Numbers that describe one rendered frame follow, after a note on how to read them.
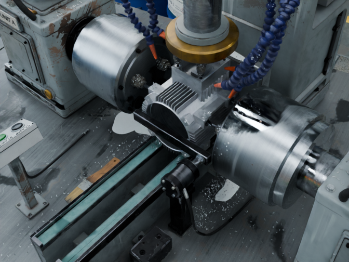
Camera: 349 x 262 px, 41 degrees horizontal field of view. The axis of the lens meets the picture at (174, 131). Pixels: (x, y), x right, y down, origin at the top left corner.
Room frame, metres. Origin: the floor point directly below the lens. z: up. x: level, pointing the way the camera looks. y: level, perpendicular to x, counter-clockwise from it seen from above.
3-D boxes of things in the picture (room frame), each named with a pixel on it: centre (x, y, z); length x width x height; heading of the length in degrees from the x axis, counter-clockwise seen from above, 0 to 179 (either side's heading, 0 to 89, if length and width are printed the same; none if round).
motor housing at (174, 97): (0.93, -0.05, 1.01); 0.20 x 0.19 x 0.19; 137
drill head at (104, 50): (1.14, 0.18, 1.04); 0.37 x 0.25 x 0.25; 47
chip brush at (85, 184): (0.85, 0.24, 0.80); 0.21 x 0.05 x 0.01; 142
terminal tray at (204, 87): (0.96, -0.08, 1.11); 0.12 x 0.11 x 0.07; 137
